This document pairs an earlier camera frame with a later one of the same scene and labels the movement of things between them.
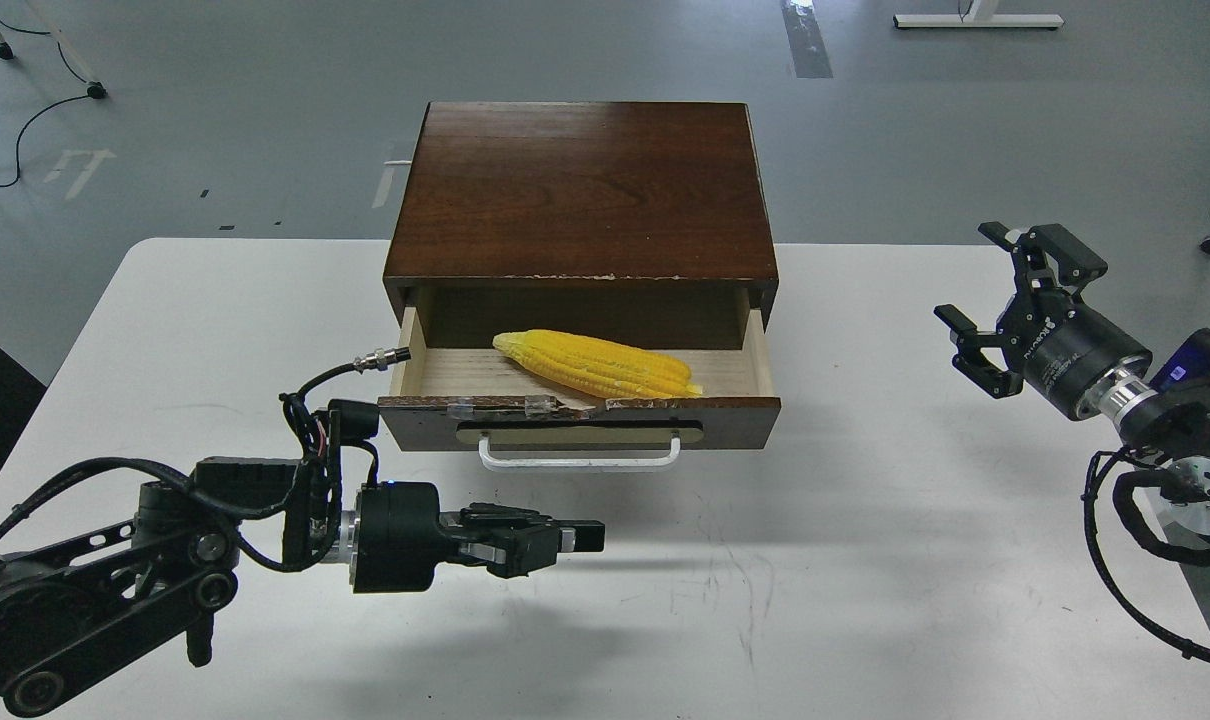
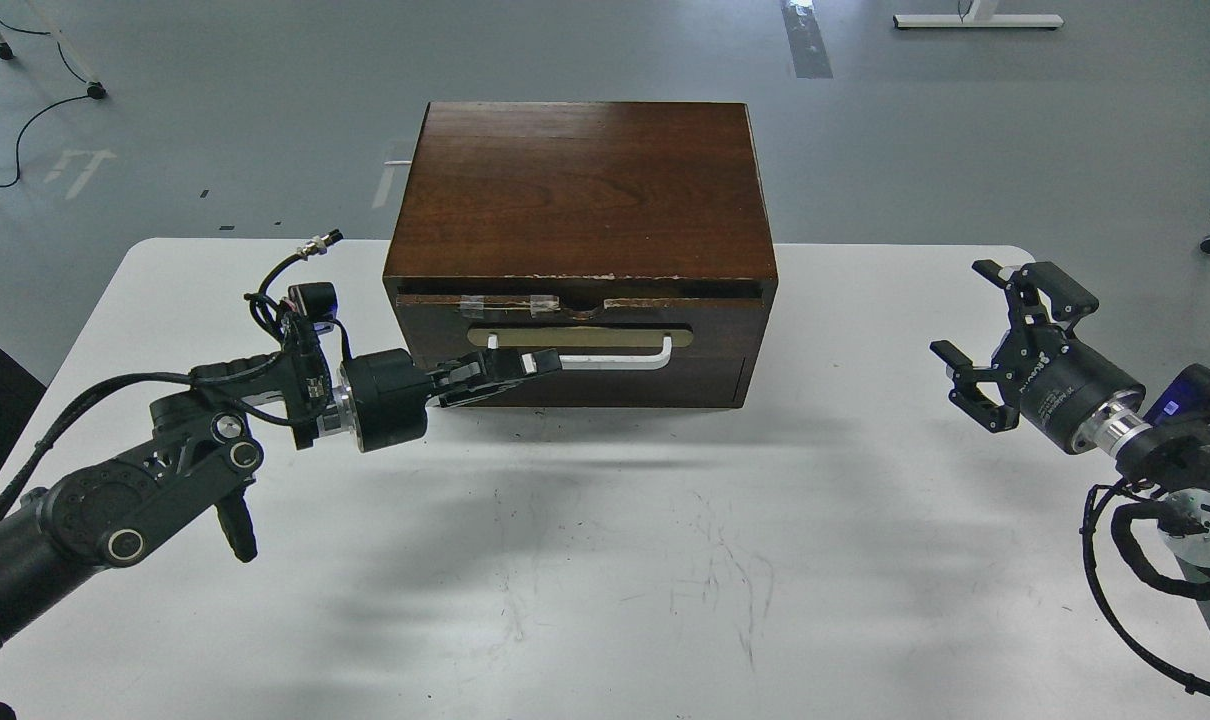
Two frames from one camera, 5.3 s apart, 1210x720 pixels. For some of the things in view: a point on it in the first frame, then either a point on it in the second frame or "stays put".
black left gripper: [399, 537] → [390, 393]
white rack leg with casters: [4, 50] stays put
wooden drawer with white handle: [482, 400] → [599, 338]
